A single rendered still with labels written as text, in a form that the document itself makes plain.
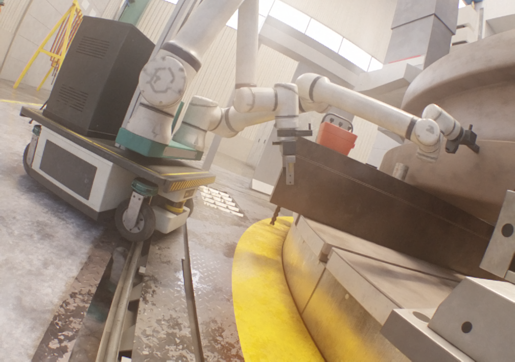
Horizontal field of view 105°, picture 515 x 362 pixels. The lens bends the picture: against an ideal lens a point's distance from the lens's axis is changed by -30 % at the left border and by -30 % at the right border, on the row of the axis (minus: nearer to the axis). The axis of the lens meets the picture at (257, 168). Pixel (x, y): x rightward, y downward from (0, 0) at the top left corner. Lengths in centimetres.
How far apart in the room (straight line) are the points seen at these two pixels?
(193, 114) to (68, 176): 71
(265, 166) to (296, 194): 310
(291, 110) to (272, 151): 356
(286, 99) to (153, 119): 48
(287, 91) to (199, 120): 63
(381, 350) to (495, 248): 39
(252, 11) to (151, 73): 51
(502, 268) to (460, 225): 115
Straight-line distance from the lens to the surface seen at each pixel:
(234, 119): 154
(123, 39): 128
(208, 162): 440
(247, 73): 109
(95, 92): 127
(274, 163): 457
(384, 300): 76
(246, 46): 112
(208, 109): 150
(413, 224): 170
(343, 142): 150
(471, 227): 199
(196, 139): 149
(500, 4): 898
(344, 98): 108
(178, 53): 90
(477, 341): 46
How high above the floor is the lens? 51
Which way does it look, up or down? 2 degrees down
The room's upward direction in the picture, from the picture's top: 22 degrees clockwise
